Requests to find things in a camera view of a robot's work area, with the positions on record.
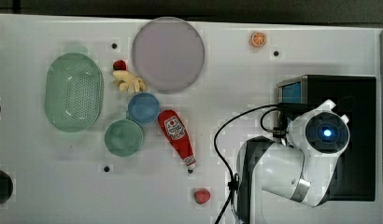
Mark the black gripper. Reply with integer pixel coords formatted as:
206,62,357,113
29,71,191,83
277,103,316,117

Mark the black toaster oven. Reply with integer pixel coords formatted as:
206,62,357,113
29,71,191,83
277,75,376,202

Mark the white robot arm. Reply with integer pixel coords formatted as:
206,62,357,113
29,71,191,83
232,100,350,224

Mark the orange slice toy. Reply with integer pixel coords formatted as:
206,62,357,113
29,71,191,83
249,32,267,48

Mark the red ketchup bottle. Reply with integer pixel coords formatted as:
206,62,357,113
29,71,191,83
158,109,196,174

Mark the pink strawberry toy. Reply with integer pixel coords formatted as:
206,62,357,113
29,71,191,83
193,189,211,204

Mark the round lilac plate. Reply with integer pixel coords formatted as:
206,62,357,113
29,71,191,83
132,17,206,93

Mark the blue bowl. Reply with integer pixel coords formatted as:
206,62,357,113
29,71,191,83
128,92,160,124

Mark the peeled banana toy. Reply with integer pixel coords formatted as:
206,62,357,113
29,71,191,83
112,70,147,93

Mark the green bowl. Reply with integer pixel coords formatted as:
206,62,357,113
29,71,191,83
105,119,144,157

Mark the red strawberry toy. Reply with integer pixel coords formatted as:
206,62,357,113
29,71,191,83
113,60,127,70

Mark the green colander basket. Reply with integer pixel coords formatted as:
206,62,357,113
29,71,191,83
44,52,104,133

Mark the black clamp knob lower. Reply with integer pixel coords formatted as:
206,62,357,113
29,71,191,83
0,170,13,204

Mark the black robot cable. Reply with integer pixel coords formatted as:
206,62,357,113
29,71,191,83
213,104,279,224

